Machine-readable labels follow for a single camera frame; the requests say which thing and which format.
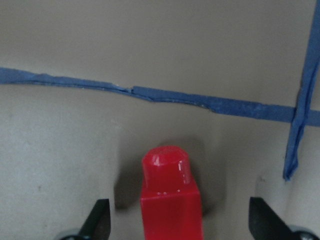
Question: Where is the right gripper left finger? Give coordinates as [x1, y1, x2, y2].
[60, 198, 111, 240]

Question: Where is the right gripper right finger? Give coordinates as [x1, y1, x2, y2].
[249, 197, 320, 240]

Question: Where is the red block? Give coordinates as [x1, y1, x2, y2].
[140, 145, 204, 240]

